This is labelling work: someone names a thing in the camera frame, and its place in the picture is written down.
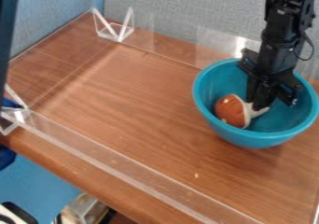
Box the clear acrylic back barrier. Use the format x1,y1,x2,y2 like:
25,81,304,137
122,19,260,69

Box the black and white object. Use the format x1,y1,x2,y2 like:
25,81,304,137
0,202,38,224

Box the dark blue vertical post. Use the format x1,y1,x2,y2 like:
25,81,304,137
0,0,18,109

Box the grey metal frame below table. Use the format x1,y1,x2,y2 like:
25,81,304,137
51,193,109,224

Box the clear acrylic barrier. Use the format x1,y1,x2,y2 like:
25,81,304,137
122,19,260,69
3,110,261,224

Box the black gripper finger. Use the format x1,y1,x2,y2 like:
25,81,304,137
246,77,258,103
253,82,276,111

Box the brown toy mushroom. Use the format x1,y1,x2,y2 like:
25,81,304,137
214,93,269,129

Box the clear acrylic corner bracket back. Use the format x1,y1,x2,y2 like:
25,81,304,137
90,7,134,42

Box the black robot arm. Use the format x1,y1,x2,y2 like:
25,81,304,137
237,0,314,111

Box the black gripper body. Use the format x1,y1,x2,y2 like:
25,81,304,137
237,48,302,106

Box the clear acrylic corner bracket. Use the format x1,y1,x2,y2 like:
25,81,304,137
90,7,134,42
0,85,27,135

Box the clear acrylic corner bracket front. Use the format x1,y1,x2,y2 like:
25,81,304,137
0,85,27,135

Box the clear acrylic front barrier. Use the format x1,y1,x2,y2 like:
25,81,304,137
3,110,261,224

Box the blue plastic bowl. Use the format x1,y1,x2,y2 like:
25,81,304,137
192,58,319,148

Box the blue cloth object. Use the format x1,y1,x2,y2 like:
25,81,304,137
0,97,21,170

